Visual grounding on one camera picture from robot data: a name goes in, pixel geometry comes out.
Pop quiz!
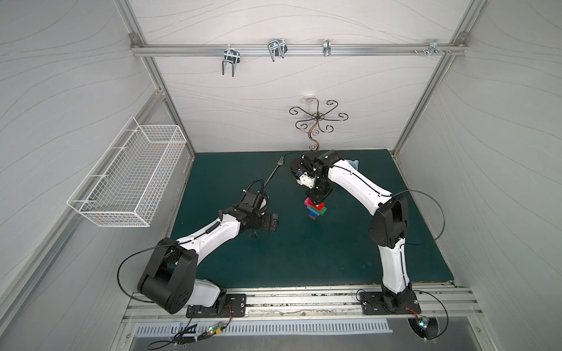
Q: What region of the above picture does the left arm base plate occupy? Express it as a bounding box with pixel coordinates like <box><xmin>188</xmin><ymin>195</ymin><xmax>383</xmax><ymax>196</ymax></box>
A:
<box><xmin>186</xmin><ymin>293</ymin><xmax>247</xmax><ymax>318</ymax></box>

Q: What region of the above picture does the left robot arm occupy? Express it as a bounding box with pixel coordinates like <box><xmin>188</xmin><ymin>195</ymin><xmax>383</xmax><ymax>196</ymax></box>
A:
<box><xmin>116</xmin><ymin>190</ymin><xmax>279</xmax><ymax>315</ymax></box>

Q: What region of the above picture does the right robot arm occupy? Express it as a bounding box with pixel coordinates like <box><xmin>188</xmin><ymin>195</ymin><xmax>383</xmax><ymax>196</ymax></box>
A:
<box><xmin>290</xmin><ymin>150</ymin><xmax>421</xmax><ymax>316</ymax></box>

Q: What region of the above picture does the green table mat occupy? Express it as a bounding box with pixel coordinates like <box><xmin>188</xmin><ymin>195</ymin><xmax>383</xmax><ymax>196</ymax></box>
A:
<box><xmin>168</xmin><ymin>148</ymin><xmax>455</xmax><ymax>289</ymax></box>

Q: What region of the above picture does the small metal hook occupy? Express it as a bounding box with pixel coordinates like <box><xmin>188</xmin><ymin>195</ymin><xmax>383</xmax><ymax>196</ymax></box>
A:
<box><xmin>323</xmin><ymin>39</ymin><xmax>332</xmax><ymax>57</ymax></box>

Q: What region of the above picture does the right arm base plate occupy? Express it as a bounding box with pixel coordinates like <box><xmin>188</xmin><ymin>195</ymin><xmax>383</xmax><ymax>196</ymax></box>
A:
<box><xmin>356</xmin><ymin>290</ymin><xmax>422</xmax><ymax>315</ymax></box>

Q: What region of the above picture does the aluminium top rail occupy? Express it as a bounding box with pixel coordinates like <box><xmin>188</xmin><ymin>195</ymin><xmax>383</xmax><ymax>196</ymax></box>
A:
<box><xmin>131</xmin><ymin>42</ymin><xmax>469</xmax><ymax>57</ymax></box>

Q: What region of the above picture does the metal double hook middle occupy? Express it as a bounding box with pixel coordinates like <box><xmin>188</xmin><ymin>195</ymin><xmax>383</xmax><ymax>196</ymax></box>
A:
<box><xmin>267</xmin><ymin>39</ymin><xmax>288</xmax><ymax>62</ymax></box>

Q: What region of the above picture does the metal hook right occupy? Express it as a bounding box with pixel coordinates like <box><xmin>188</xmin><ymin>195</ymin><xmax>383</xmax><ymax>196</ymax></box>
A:
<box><xmin>412</xmin><ymin>39</ymin><xmax>452</xmax><ymax>57</ymax></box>

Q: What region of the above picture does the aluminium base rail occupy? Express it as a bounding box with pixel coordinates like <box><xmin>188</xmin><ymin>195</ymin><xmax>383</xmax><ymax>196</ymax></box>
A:
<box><xmin>122</xmin><ymin>284</ymin><xmax>484</xmax><ymax>323</ymax></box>

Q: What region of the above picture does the metal double hook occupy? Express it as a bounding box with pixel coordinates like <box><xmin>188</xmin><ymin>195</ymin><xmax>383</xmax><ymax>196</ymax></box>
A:
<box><xmin>222</xmin><ymin>48</ymin><xmax>241</xmax><ymax>77</ymax></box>
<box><xmin>267</xmin><ymin>39</ymin><xmax>288</xmax><ymax>62</ymax></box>

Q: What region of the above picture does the red long lego brick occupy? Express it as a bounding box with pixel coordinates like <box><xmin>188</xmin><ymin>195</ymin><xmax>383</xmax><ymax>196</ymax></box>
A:
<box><xmin>307</xmin><ymin>201</ymin><xmax>325</xmax><ymax>211</ymax></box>

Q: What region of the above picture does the brown metal mug tree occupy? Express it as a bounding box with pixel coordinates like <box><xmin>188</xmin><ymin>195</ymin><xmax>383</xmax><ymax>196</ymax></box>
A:
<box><xmin>288</xmin><ymin>97</ymin><xmax>349</xmax><ymax>178</ymax></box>

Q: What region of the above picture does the white vent strip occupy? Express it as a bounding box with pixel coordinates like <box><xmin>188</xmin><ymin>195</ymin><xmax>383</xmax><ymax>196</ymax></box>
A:
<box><xmin>135</xmin><ymin>318</ymin><xmax>393</xmax><ymax>341</ymax></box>

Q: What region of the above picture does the metal double hook left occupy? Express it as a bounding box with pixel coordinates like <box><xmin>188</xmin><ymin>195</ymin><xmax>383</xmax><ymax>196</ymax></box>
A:
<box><xmin>222</xmin><ymin>48</ymin><xmax>241</xmax><ymax>77</ymax></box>

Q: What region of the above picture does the silver metal fork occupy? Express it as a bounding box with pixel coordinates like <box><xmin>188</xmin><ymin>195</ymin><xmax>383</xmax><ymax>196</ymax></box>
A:
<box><xmin>263</xmin><ymin>156</ymin><xmax>285</xmax><ymax>189</ymax></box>

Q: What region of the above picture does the light blue mug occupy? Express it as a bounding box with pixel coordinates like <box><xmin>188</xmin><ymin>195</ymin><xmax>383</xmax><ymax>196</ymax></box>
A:
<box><xmin>349</xmin><ymin>160</ymin><xmax>359</xmax><ymax>170</ymax></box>

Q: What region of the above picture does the white wire basket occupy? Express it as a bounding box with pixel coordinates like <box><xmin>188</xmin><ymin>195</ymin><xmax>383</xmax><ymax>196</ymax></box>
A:
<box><xmin>67</xmin><ymin>117</ymin><xmax>187</xmax><ymax>228</ymax></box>

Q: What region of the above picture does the green long lego brick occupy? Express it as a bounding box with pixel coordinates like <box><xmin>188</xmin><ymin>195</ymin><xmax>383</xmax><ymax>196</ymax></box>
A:
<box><xmin>307</xmin><ymin>207</ymin><xmax>327</xmax><ymax>216</ymax></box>

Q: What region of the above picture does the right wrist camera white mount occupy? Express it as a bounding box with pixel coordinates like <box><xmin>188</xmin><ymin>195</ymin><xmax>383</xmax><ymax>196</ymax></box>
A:
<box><xmin>297</xmin><ymin>173</ymin><xmax>316</xmax><ymax>189</ymax></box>

